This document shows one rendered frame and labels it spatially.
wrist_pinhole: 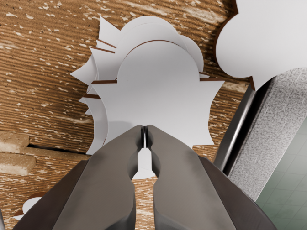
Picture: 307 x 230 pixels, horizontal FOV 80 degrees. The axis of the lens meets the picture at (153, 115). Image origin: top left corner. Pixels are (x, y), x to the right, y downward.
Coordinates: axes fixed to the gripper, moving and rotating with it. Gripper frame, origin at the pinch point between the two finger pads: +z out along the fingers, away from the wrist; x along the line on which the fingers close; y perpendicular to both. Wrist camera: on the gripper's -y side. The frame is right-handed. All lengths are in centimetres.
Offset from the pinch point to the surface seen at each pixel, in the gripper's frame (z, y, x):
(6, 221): 11.8, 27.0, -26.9
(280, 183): 105, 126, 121
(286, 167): 105, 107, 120
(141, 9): 11.9, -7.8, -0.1
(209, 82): 4.7, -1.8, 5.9
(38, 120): 11.8, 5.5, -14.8
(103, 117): 5.9, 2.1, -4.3
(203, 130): 4.7, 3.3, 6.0
